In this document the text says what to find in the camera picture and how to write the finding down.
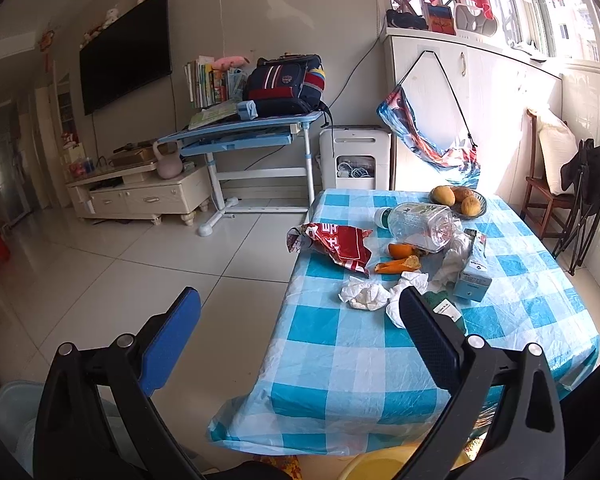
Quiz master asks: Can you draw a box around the dark bag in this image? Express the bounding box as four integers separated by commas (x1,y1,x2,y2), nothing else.
386,9,428,31

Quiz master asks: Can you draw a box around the blue study desk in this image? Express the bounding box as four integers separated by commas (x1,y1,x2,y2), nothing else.
157,110,331,237

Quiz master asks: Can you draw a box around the colourful hanging bag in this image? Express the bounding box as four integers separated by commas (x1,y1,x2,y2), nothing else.
377,50,481,188

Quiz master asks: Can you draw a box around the green packet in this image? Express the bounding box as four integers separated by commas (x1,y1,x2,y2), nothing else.
425,290,468,333

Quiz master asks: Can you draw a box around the orange picture box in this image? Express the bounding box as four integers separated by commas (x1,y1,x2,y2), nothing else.
427,5,456,36

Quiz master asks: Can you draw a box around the cream television cabinet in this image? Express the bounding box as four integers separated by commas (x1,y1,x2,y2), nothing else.
66,166,213,226

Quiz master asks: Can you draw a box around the white radio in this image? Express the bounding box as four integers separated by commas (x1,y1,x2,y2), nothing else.
452,2,501,38

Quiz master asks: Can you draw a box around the white air purifier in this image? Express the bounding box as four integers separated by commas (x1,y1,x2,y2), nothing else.
319,126,393,191

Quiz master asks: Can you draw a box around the wooden chair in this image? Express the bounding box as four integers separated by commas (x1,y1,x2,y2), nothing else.
522,109,581,240

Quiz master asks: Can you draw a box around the clear plastic bottle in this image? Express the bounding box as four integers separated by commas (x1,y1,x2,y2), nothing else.
375,202,463,254

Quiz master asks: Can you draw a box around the black folding chair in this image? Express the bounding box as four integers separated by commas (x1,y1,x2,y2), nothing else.
552,138,600,276

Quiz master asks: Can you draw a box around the navy red backpack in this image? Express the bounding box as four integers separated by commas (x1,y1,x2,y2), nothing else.
242,53,331,117

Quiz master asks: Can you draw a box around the pink kettlebell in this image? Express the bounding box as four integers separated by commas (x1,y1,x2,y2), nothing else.
152,141,183,179

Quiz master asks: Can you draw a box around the dark fruit plate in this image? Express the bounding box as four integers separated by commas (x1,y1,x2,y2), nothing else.
430,187,488,220

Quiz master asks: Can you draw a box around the orange peel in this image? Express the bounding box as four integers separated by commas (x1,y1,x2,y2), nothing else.
374,255,422,275
387,242,426,260

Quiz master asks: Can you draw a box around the red snack bag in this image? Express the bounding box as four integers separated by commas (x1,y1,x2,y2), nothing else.
286,222,373,277

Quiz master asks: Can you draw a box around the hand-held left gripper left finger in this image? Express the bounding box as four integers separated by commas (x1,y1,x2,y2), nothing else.
32,286,206,480

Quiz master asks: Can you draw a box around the white cabinet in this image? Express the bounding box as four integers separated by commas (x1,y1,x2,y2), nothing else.
384,27,563,196

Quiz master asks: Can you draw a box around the blue white checkered tablecloth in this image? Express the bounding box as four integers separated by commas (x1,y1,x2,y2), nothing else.
207,189,600,458

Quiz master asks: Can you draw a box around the open workbook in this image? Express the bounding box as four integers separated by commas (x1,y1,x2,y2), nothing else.
187,101,241,131

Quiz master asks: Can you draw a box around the light blue bin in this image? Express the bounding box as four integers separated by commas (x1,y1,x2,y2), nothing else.
0,380,46,480

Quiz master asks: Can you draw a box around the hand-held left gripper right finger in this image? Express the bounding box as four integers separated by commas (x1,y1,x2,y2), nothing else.
397,285,566,480

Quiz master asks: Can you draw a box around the yellow basin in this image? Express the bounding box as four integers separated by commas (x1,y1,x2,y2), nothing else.
337,442,473,480

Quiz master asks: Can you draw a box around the black wall television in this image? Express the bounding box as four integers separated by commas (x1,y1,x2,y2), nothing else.
79,0,173,117

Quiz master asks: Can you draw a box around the cardboard box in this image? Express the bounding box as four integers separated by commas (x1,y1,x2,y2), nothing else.
111,147,158,167

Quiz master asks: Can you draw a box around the crumpled white tissue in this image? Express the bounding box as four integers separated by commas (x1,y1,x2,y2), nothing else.
338,276,392,311
386,272,431,330

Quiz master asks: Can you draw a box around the small light blue carton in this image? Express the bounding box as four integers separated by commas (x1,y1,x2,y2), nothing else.
452,229,493,303

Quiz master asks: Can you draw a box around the pink plush toy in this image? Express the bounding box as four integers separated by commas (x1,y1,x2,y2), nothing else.
212,55,251,72

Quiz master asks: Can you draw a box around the red wall ornament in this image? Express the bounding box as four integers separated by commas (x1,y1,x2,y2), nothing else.
37,27,56,73

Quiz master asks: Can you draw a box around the clear plastic wrapper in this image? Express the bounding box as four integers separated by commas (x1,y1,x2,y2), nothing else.
432,232,473,286

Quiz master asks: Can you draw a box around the row of books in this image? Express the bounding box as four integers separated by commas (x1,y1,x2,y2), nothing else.
184,56,231,110

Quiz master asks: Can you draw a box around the cream cushion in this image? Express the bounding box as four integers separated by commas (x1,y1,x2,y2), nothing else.
537,105,581,196

